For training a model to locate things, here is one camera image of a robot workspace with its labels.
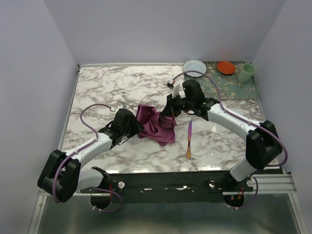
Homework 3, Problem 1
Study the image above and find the green cup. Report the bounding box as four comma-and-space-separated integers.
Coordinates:
238, 63, 256, 83

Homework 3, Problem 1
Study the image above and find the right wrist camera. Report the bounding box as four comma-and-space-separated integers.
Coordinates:
172, 84, 180, 99

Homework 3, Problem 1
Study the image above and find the purple cloth napkin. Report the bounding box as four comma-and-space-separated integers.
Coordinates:
136, 105, 176, 146

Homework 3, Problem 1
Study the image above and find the orange bowl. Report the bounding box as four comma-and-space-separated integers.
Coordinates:
217, 61, 236, 75

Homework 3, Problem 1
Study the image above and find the floral green tray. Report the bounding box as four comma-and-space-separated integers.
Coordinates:
184, 61, 259, 100

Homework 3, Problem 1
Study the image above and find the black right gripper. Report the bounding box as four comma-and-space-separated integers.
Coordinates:
160, 93, 194, 118

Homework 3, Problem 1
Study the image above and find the light blue plate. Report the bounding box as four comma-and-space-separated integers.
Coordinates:
183, 60, 207, 78

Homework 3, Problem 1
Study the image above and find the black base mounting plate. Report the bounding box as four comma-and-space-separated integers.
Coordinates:
80, 170, 256, 204

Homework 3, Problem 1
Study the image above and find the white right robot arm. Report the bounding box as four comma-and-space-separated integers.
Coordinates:
161, 79, 283, 191

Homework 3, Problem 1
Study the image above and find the aluminium frame rail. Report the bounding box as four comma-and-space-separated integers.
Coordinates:
38, 173, 297, 195

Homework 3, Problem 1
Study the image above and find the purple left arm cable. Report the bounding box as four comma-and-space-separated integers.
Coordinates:
52, 103, 117, 203

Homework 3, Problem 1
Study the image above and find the iridescent purple knife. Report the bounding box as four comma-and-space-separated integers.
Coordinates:
186, 120, 193, 159

